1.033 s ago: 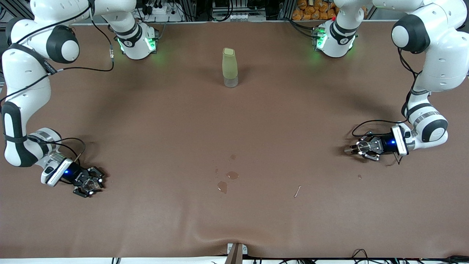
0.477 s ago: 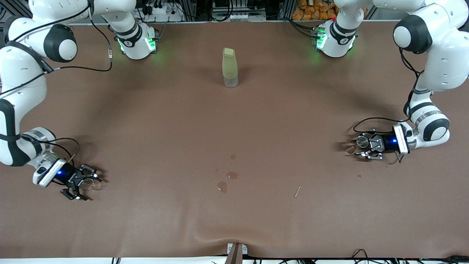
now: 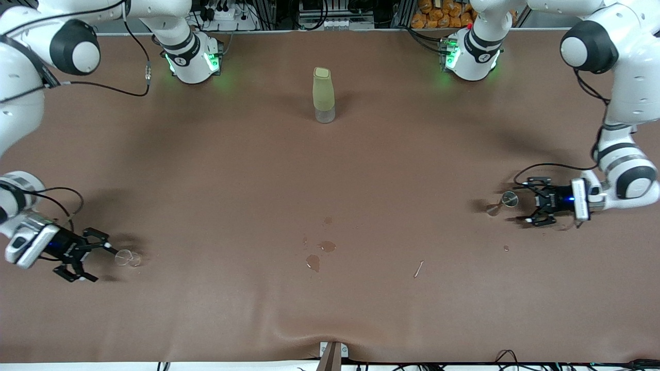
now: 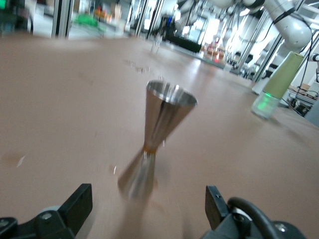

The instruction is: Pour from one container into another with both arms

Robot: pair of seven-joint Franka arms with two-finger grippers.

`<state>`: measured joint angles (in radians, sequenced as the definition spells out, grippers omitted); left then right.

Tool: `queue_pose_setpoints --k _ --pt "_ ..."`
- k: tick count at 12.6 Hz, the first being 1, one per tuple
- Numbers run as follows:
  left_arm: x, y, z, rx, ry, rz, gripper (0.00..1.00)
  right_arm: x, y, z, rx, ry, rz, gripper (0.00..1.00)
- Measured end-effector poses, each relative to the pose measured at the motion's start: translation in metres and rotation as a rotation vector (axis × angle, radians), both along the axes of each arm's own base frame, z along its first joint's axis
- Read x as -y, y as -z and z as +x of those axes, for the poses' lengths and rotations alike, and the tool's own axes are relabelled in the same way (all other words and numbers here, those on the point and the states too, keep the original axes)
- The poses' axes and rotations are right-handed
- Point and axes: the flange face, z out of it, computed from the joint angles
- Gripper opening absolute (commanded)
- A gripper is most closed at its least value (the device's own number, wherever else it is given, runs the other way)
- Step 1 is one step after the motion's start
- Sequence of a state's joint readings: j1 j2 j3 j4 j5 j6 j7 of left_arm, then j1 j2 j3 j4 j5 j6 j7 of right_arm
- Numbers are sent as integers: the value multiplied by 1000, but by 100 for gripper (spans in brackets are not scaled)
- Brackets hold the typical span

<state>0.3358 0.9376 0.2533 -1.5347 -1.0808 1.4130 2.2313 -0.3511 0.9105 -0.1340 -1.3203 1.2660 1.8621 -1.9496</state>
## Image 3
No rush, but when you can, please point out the clear measuring cup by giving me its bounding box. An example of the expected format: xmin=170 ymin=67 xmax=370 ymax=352
xmin=114 ymin=249 xmax=143 ymax=267

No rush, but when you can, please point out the orange snack pile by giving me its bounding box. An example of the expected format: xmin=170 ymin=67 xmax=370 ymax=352
xmin=411 ymin=0 xmax=475 ymax=29

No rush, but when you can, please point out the brown table mat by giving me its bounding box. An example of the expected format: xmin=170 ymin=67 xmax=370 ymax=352
xmin=0 ymin=28 xmax=660 ymax=364

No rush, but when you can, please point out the bottle with green sleeve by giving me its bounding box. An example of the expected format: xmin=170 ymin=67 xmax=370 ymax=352
xmin=312 ymin=66 xmax=336 ymax=124

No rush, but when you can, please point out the brown bar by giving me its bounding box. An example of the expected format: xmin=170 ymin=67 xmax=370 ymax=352
xmin=317 ymin=343 xmax=342 ymax=371

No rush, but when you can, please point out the white socket strip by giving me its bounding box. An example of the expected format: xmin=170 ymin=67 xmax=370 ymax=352
xmin=301 ymin=15 xmax=374 ymax=30

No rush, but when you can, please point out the white power strip with plugs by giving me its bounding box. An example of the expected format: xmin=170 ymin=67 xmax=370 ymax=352
xmin=204 ymin=0 xmax=258 ymax=31

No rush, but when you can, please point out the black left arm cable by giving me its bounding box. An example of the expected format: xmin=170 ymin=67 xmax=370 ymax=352
xmin=512 ymin=67 xmax=614 ymax=230

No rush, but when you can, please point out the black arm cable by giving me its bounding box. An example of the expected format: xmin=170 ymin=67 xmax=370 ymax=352
xmin=512 ymin=67 xmax=614 ymax=230
xmin=0 ymin=0 xmax=152 ymax=232

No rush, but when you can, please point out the black cable loop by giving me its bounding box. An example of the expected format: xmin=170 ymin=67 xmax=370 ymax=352
xmin=495 ymin=349 xmax=521 ymax=369

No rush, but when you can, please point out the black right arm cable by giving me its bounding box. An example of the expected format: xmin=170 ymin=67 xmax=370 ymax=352
xmin=0 ymin=0 xmax=152 ymax=232

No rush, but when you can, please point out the grey metal table bracket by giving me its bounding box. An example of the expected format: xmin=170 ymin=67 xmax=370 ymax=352
xmin=319 ymin=341 xmax=350 ymax=360

